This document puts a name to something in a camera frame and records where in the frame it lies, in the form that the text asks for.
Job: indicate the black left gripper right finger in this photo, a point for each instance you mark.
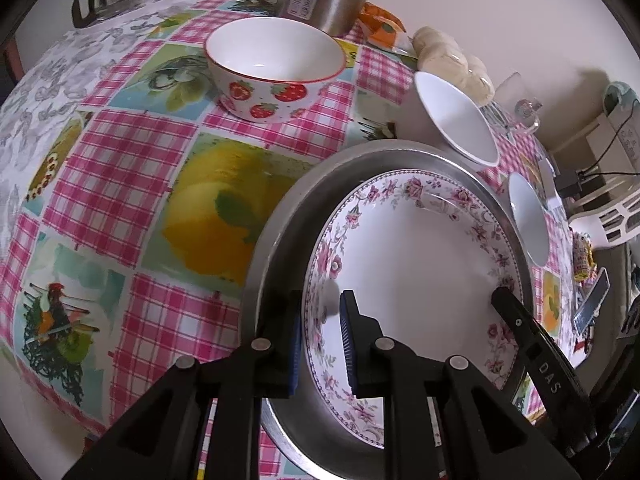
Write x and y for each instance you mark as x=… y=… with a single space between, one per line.
x=442 y=419

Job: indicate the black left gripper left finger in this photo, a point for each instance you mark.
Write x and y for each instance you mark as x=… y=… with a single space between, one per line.
x=205 y=412

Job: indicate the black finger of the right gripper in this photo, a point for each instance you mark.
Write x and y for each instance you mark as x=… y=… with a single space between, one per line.
x=555 y=380

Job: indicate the floral white plate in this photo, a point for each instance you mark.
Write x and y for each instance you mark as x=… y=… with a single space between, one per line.
x=422 y=254

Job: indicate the small white bowl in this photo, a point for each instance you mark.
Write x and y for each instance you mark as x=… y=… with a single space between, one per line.
x=528 y=215

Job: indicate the round metal tray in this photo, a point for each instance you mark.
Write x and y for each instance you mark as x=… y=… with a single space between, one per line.
x=301 y=425

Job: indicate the large white bowl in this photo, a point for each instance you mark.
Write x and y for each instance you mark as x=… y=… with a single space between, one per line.
x=438 y=114

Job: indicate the strawberry pattern bowl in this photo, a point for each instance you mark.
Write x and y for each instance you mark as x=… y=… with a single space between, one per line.
x=271 y=69

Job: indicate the smartphone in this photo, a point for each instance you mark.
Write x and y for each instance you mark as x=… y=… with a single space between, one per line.
x=589 y=307

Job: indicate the colourful candy pack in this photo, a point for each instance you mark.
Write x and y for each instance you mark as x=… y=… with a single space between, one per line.
x=582 y=257

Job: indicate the white plastic chair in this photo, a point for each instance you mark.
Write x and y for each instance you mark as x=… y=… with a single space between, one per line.
x=609 y=212

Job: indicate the black power adapter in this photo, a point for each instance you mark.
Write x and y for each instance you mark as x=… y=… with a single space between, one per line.
x=570 y=184

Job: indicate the clear glass mug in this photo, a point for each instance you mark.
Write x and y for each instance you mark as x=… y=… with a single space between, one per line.
x=519 y=102

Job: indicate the wrapped white buns pack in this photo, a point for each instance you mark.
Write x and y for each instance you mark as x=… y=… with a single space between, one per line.
x=440 y=55

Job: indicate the grey floral tablecloth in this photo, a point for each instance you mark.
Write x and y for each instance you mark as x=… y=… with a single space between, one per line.
x=67 y=73

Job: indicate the orange snack packet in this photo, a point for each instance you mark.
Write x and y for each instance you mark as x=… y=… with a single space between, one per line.
x=381 y=28

